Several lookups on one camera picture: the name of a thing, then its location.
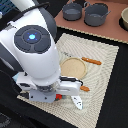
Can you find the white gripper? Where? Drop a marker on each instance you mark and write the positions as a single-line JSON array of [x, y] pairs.
[[64, 85]]

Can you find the red toy tomato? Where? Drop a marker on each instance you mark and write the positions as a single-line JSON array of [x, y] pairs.
[[58, 97]]

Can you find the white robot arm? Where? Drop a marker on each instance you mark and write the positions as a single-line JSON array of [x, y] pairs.
[[27, 46]]

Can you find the round wooden plate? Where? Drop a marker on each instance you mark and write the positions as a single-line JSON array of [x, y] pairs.
[[73, 67]]

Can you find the beige woven placemat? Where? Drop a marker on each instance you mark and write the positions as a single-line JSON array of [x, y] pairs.
[[63, 113]]

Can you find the pink brown mat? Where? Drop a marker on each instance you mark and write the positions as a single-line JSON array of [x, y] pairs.
[[109, 30]]

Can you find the small grey pot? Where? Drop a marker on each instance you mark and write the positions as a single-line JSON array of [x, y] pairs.
[[72, 11]]

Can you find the large grey pot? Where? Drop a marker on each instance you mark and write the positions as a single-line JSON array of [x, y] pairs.
[[95, 14]]

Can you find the beige bowl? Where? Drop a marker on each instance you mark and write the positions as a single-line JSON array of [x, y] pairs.
[[124, 16]]

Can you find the wooden handled fork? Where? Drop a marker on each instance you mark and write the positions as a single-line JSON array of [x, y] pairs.
[[84, 88]]

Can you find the wooden handled knife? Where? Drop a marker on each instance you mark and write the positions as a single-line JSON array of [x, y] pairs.
[[84, 59]]

